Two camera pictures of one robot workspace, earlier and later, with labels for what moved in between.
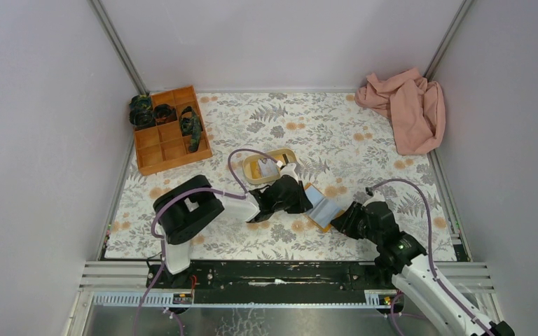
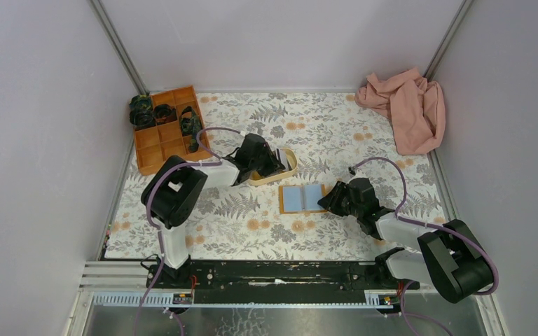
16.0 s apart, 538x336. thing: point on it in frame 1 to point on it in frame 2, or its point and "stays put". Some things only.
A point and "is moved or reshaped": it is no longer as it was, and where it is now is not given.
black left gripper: [292, 195] to [272, 158]
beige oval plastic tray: [251, 168] stays put
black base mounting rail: [271, 282] stays put
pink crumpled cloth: [415, 106] stays put
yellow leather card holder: [323, 211] is moved or reshaped
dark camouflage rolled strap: [141, 114] stays put
